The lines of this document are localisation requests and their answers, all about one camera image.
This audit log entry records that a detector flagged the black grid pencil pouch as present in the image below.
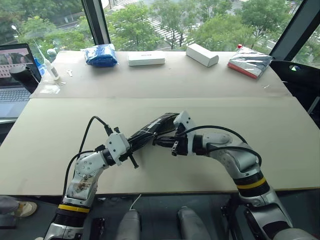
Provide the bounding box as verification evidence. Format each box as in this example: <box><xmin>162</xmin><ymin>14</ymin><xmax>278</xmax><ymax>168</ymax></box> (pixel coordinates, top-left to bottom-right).
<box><xmin>126</xmin><ymin>112</ymin><xmax>181</xmax><ymax>170</ymax></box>

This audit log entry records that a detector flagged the white cable under table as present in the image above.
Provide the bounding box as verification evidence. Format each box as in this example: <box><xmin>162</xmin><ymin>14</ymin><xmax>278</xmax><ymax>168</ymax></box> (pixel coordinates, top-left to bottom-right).
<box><xmin>129</xmin><ymin>193</ymin><xmax>143</xmax><ymax>211</ymax></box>

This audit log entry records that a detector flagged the flat white box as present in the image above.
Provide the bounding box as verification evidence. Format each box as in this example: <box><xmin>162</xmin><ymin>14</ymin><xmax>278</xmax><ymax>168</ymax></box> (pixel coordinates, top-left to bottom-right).
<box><xmin>127</xmin><ymin>50</ymin><xmax>167</xmax><ymax>67</ymax></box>

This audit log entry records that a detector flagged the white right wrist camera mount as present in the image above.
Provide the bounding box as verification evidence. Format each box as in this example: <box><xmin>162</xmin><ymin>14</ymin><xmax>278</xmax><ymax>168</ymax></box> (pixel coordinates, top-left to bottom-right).
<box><xmin>172</xmin><ymin>110</ymin><xmax>198</xmax><ymax>156</ymax></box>

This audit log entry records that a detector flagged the white nozzle glue tube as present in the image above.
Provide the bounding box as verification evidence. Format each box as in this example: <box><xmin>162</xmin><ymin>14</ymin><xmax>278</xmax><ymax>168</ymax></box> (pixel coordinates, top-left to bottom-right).
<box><xmin>32</xmin><ymin>39</ymin><xmax>61</xmax><ymax>81</ymax></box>

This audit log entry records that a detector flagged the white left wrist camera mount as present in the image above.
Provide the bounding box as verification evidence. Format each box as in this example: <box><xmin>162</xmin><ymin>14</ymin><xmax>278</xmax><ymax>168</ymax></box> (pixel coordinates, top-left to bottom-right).
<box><xmin>104</xmin><ymin>132</ymin><xmax>131</xmax><ymax>167</ymax></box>

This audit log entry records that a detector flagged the blue plastic bag bundle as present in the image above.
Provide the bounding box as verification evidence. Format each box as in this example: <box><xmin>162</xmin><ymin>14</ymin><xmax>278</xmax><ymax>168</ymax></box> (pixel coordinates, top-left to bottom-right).
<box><xmin>80</xmin><ymin>43</ymin><xmax>119</xmax><ymax>68</ymax></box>

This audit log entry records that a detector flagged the white cardboard carton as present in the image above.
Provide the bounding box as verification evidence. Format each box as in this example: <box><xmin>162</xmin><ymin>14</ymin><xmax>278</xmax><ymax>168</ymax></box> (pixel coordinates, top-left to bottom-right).
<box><xmin>185</xmin><ymin>43</ymin><xmax>220</xmax><ymax>68</ymax></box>

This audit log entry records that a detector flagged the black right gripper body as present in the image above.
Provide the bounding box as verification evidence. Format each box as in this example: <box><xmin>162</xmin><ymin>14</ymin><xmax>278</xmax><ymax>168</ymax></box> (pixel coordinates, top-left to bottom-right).
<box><xmin>171</xmin><ymin>124</ymin><xmax>190</xmax><ymax>157</ymax></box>

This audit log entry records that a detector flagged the black window pillar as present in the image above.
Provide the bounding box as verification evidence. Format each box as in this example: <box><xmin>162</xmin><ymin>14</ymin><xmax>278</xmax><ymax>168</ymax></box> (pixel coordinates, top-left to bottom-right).
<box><xmin>269</xmin><ymin>0</ymin><xmax>320</xmax><ymax>61</ymax></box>
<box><xmin>80</xmin><ymin>0</ymin><xmax>112</xmax><ymax>46</ymax></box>

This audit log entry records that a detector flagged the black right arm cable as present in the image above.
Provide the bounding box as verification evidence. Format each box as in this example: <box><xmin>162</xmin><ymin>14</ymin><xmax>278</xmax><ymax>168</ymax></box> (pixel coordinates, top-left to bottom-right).
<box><xmin>176</xmin><ymin>125</ymin><xmax>263</xmax><ymax>174</ymax></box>

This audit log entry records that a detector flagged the clear plastic bag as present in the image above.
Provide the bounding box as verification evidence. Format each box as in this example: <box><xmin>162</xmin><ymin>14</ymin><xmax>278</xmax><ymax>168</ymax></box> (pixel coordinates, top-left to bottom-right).
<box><xmin>39</xmin><ymin>83</ymin><xmax>62</xmax><ymax>95</ymax></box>

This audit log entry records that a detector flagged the beige sneaker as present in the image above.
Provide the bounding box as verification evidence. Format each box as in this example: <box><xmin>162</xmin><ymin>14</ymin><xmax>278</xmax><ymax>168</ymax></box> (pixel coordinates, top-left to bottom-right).
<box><xmin>13</xmin><ymin>201</ymin><xmax>39</xmax><ymax>219</ymax></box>

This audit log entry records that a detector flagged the grey rounded robot foot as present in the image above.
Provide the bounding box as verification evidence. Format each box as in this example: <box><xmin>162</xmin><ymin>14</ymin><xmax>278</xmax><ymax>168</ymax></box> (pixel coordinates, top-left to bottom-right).
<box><xmin>177</xmin><ymin>205</ymin><xmax>212</xmax><ymax>240</ymax></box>
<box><xmin>115</xmin><ymin>210</ymin><xmax>141</xmax><ymax>240</ymax></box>

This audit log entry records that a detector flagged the grey trouser leg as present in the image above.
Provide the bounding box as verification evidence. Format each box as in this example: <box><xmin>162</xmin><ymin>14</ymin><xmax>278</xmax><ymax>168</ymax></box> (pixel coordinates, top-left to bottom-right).
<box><xmin>0</xmin><ymin>195</ymin><xmax>20</xmax><ymax>215</ymax></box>

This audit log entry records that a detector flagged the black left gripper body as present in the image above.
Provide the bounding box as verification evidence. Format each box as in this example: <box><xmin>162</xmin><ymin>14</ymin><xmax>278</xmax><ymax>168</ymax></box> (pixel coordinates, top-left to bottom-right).
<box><xmin>118</xmin><ymin>150</ymin><xmax>133</xmax><ymax>163</ymax></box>

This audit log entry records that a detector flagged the black cylindrical device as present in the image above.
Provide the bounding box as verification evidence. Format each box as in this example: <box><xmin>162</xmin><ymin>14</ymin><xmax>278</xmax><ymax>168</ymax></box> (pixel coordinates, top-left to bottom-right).
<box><xmin>9</xmin><ymin>65</ymin><xmax>40</xmax><ymax>94</ymax></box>

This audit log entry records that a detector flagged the black floor stand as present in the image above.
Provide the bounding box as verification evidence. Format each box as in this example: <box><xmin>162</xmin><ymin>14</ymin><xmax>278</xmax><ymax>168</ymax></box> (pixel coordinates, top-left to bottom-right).
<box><xmin>91</xmin><ymin>217</ymin><xmax>106</xmax><ymax>240</ymax></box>

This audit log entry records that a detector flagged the teal round object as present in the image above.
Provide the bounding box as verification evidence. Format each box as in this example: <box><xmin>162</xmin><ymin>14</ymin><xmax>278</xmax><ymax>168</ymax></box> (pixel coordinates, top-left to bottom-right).
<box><xmin>46</xmin><ymin>48</ymin><xmax>58</xmax><ymax>61</ymax></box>

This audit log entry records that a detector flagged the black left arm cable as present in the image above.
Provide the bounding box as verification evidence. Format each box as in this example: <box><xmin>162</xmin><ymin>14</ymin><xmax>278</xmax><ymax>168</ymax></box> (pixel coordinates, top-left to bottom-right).
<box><xmin>62</xmin><ymin>115</ymin><xmax>115</xmax><ymax>201</ymax></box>

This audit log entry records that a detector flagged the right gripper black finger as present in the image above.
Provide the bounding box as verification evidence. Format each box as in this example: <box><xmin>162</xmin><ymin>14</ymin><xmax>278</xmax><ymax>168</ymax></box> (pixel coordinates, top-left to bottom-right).
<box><xmin>152</xmin><ymin>141</ymin><xmax>179</xmax><ymax>149</ymax></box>
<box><xmin>156</xmin><ymin>135</ymin><xmax>179</xmax><ymax>144</ymax></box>

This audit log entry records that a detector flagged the grey laptop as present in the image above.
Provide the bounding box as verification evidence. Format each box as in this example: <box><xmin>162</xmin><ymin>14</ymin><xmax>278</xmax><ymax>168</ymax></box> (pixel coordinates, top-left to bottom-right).
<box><xmin>0</xmin><ymin>43</ymin><xmax>42</xmax><ymax>120</ymax></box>

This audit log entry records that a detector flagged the silver foil package red edge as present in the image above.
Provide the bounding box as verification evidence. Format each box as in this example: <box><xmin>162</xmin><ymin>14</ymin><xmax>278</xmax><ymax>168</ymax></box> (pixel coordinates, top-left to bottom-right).
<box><xmin>227</xmin><ymin>47</ymin><xmax>274</xmax><ymax>81</ymax></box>

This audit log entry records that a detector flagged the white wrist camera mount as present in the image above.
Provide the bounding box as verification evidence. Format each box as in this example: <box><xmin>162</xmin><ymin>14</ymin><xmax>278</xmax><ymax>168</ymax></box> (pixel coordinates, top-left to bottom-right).
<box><xmin>172</xmin><ymin>110</ymin><xmax>198</xmax><ymax>156</ymax></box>
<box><xmin>104</xmin><ymin>132</ymin><xmax>131</xmax><ymax>167</ymax></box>

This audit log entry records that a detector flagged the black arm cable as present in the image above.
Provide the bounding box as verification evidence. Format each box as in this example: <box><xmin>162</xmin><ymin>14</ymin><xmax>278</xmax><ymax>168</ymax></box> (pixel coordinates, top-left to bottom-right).
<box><xmin>176</xmin><ymin>125</ymin><xmax>263</xmax><ymax>174</ymax></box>
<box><xmin>62</xmin><ymin>115</ymin><xmax>115</xmax><ymax>201</ymax></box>

